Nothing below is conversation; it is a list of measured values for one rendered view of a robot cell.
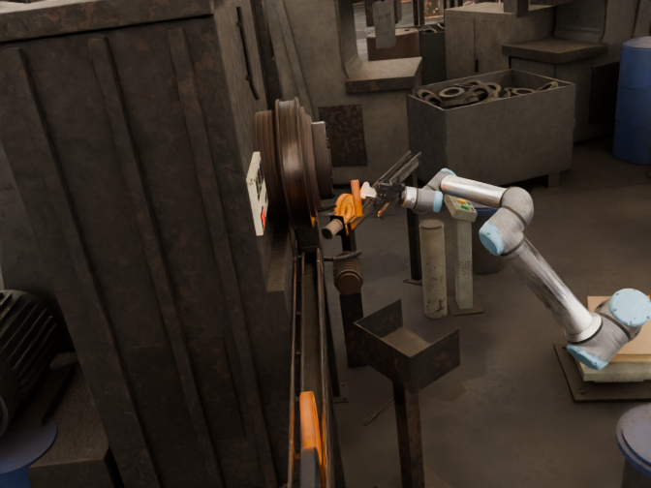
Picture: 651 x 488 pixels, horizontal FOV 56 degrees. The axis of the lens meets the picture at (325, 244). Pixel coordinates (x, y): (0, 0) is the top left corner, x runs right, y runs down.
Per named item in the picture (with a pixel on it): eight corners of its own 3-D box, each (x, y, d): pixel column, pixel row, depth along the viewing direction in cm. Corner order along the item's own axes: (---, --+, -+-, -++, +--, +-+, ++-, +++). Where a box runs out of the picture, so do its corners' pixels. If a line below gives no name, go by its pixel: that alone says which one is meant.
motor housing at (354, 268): (345, 372, 291) (332, 273, 268) (343, 345, 311) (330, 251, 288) (372, 369, 290) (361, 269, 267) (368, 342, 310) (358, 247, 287)
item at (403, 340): (422, 531, 208) (410, 357, 177) (372, 486, 228) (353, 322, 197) (464, 498, 218) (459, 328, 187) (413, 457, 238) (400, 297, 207)
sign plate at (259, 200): (256, 235, 183) (245, 178, 176) (263, 203, 207) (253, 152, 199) (263, 234, 183) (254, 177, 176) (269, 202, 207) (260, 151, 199)
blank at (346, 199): (343, 232, 289) (350, 233, 287) (329, 216, 277) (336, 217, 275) (355, 204, 294) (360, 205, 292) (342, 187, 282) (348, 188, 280)
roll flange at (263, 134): (266, 255, 212) (242, 121, 192) (274, 203, 255) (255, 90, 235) (295, 251, 212) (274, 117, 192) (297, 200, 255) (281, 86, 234)
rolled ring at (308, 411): (323, 464, 166) (311, 466, 166) (315, 394, 172) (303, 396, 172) (319, 465, 149) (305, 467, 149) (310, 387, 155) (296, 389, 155)
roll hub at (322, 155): (321, 211, 216) (311, 135, 204) (320, 184, 242) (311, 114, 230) (337, 210, 216) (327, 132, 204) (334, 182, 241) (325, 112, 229)
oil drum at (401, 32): (374, 120, 694) (367, 38, 655) (369, 107, 747) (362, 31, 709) (427, 113, 692) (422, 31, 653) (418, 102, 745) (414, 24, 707)
